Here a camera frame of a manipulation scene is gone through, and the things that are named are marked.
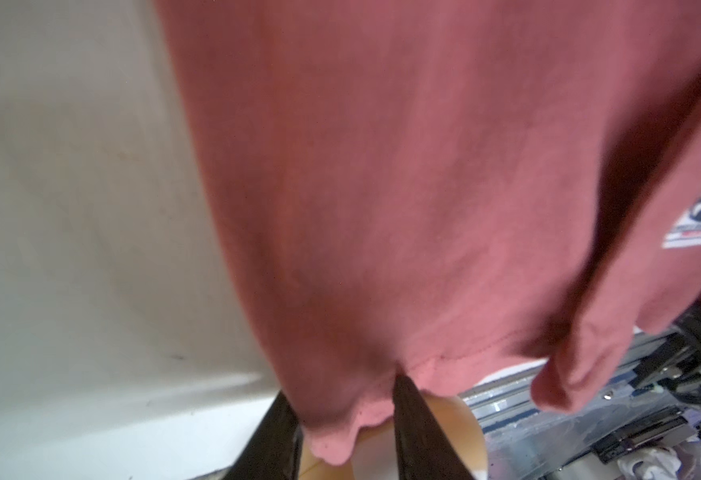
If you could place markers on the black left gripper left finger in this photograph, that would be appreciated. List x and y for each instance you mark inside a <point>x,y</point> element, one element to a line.
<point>275,449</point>

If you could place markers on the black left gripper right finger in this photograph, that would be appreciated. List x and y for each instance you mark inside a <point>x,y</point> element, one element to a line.
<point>423,451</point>

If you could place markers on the maroon red garment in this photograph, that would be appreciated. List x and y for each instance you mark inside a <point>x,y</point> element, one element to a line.
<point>446,188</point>

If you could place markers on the pink oval container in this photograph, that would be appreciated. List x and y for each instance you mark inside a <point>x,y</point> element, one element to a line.
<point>374,455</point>

